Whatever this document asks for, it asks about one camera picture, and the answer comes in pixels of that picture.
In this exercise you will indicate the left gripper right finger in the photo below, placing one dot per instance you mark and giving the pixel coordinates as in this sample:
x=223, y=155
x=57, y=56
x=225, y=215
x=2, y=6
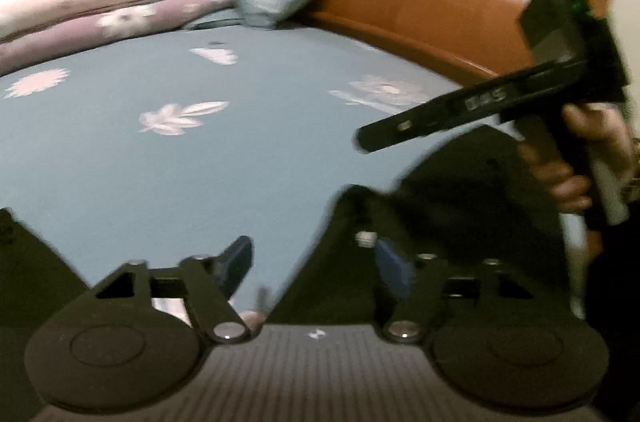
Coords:
x=416, y=286

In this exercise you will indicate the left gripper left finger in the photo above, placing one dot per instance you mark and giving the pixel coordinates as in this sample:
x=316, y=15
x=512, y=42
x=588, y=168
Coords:
x=210, y=283

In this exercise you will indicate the black drawstring pants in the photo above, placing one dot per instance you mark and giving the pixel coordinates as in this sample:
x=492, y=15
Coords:
x=125, y=349

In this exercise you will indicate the black right sleeve forearm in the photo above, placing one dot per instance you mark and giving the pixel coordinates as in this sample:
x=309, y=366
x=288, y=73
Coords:
x=611, y=303

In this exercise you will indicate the person right hand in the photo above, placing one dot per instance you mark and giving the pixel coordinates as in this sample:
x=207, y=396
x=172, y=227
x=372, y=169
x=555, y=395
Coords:
x=608, y=137

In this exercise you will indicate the teal patterned bed sheet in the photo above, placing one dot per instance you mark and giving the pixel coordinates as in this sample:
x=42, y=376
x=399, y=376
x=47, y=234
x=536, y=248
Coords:
x=171, y=145

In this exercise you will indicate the pink purple folded quilt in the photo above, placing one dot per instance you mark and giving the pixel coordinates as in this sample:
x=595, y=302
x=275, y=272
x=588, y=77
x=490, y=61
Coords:
x=33, y=31

